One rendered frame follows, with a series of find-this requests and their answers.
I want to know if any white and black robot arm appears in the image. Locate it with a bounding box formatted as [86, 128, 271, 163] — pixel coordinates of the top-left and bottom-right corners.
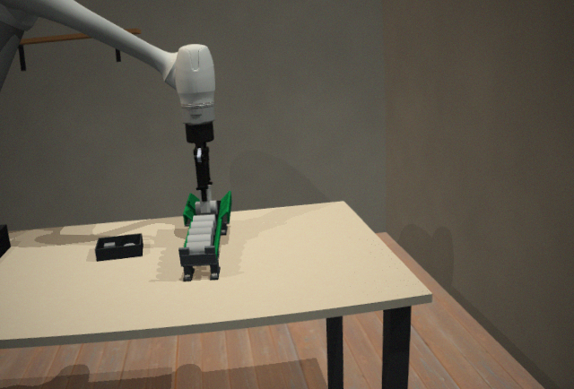
[0, 0, 215, 125]

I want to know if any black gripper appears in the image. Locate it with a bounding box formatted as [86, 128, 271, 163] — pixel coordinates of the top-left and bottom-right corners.
[186, 122, 214, 213]

